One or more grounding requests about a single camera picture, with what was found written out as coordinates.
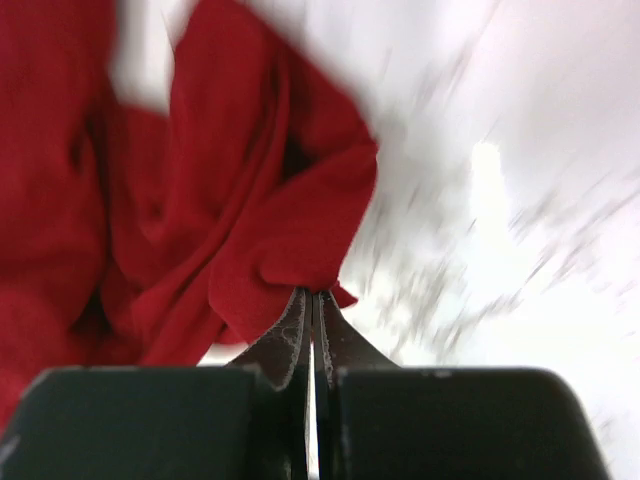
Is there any dark red t shirt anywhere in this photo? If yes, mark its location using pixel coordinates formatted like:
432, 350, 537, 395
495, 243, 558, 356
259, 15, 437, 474
1, 1, 378, 420

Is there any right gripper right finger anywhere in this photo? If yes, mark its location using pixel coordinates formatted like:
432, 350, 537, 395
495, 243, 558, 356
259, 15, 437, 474
312, 292, 397, 480

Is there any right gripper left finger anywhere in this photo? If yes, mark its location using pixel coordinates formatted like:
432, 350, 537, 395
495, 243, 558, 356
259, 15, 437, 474
230, 288, 312, 479

